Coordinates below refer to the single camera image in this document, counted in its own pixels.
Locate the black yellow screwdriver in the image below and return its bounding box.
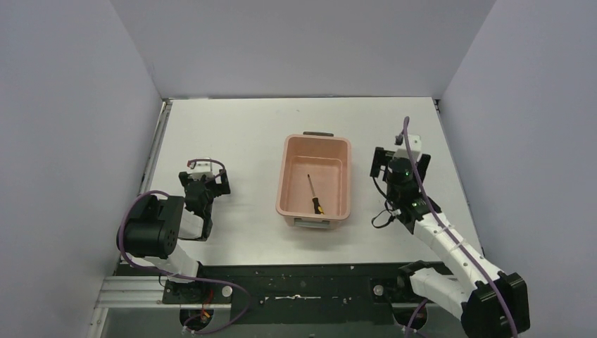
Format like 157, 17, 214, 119
307, 174, 324, 215

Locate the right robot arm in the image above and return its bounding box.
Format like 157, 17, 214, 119
370, 147, 531, 337

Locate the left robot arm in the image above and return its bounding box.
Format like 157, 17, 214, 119
116, 169, 231, 284

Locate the pink plastic bin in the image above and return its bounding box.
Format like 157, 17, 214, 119
275, 132, 352, 230

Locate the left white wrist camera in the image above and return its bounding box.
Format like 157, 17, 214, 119
187, 158, 214, 180

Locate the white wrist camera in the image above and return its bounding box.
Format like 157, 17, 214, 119
187, 158, 214, 180
393, 134, 422, 162

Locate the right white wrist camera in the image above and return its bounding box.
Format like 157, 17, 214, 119
393, 134, 422, 162

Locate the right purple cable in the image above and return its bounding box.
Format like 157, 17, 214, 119
395, 116, 520, 338

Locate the left side aluminium rail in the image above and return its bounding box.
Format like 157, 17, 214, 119
138, 99, 172, 194

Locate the aluminium rail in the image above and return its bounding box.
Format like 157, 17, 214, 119
138, 99, 172, 194
95, 274, 514, 310

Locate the aluminium front rail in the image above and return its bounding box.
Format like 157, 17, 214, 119
95, 274, 514, 310

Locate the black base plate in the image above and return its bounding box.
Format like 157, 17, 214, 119
114, 261, 491, 325

